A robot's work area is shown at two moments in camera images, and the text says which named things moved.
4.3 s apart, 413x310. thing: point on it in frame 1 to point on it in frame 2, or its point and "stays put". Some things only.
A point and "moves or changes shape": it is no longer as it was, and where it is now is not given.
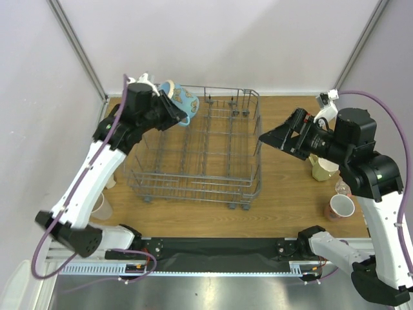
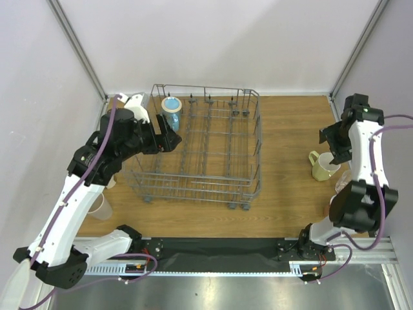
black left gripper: (171, 110) to (159, 143)
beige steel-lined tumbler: (111, 183) stays put
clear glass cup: (341, 187) stays put
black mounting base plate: (219, 254) stays put
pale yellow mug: (322, 169) stays put
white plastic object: (16, 289) stays put
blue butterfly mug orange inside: (185, 99) moves or changes shape
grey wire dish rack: (215, 160) stays put
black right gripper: (301, 133) to (333, 142)
